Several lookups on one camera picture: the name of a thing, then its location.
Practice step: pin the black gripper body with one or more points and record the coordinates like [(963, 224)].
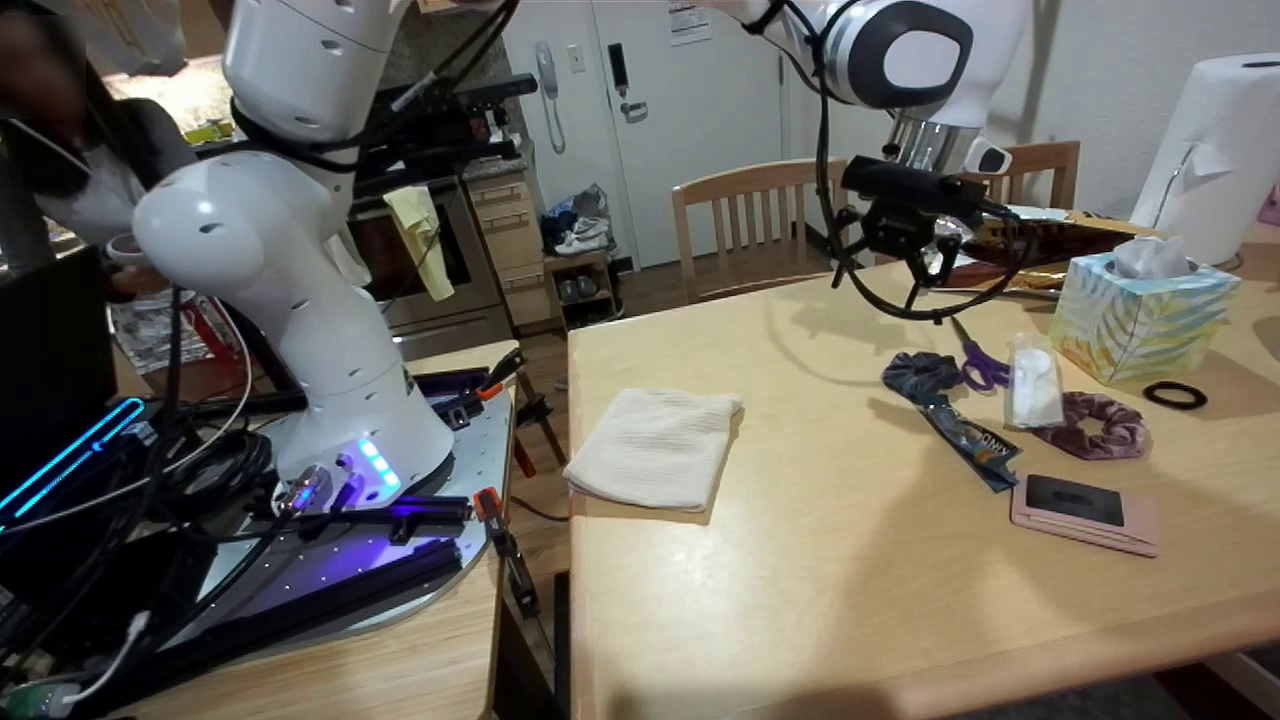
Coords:
[(924, 245)]

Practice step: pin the dark blue scrunchie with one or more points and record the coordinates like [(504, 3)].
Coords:
[(922, 375)]

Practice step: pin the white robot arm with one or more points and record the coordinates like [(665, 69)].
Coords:
[(304, 294)]

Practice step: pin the dark red scrunchie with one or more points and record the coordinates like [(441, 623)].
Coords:
[(1103, 426)]

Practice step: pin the wooden chair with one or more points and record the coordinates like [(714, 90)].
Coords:
[(1044, 167), (745, 212)]

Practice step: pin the white tube packet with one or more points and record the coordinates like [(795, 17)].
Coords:
[(1035, 389)]

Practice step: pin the striped tissue box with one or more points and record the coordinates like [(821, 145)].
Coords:
[(1135, 320)]

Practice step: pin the pink phone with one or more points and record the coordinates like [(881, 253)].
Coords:
[(1081, 515)]

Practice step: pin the white electric water boiler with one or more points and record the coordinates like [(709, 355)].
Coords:
[(1222, 145)]

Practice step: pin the beige folded towel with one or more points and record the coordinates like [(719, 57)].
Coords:
[(653, 445)]

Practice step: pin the yellow hanging cloth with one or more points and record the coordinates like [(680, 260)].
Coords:
[(427, 242)]

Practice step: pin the black monitor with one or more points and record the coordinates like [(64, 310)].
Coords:
[(52, 361)]

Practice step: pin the black box blue light strip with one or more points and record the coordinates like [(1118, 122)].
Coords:
[(64, 461)]

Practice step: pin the white wall phone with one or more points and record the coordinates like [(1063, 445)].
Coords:
[(549, 95)]

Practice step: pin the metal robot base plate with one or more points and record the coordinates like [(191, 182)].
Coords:
[(384, 562)]

